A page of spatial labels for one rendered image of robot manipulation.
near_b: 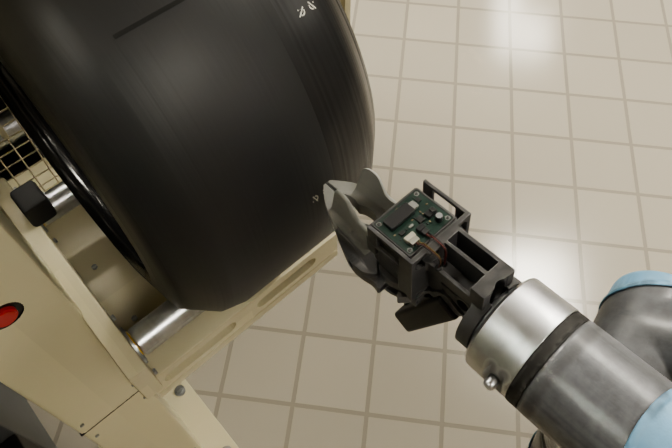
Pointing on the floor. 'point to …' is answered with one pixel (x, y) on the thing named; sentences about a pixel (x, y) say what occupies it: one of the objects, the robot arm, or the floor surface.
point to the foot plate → (198, 417)
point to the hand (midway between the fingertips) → (336, 196)
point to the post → (71, 360)
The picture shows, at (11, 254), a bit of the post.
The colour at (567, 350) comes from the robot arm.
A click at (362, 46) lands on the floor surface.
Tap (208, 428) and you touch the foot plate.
